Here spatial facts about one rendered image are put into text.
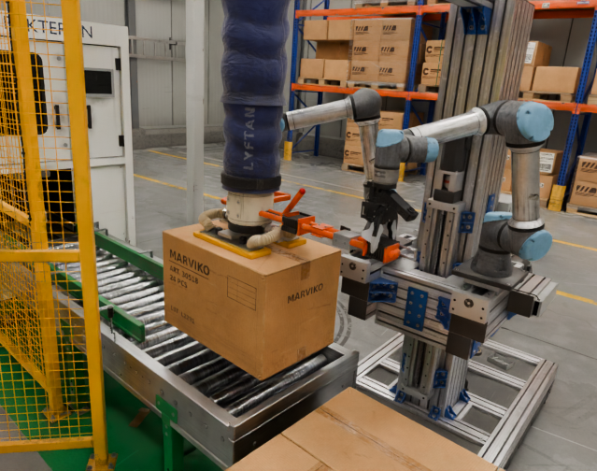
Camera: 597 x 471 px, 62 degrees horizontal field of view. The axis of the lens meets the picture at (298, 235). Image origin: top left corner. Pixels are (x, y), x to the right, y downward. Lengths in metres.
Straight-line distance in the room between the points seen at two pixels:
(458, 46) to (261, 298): 1.25
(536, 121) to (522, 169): 0.16
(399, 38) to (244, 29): 7.93
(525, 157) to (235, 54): 1.00
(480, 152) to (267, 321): 1.09
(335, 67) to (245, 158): 8.58
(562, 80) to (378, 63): 3.11
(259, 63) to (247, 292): 0.76
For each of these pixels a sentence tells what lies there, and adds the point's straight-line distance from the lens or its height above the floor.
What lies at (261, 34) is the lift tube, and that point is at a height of 1.82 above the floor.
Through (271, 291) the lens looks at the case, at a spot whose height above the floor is 1.02.
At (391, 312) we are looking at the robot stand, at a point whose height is 0.76.
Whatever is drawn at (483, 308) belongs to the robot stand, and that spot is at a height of 0.96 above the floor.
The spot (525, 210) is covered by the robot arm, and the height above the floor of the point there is 1.32.
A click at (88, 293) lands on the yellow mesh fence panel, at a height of 0.84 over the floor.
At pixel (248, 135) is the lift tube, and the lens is 1.76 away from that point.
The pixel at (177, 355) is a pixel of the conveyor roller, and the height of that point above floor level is 0.54.
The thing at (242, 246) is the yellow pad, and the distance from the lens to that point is 1.81.
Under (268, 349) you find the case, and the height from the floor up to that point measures 0.80.
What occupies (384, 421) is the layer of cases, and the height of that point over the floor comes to 0.54.
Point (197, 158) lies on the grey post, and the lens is 4.85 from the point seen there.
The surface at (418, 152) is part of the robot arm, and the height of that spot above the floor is 1.51.
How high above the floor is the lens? 1.69
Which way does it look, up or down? 17 degrees down
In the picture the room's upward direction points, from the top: 4 degrees clockwise
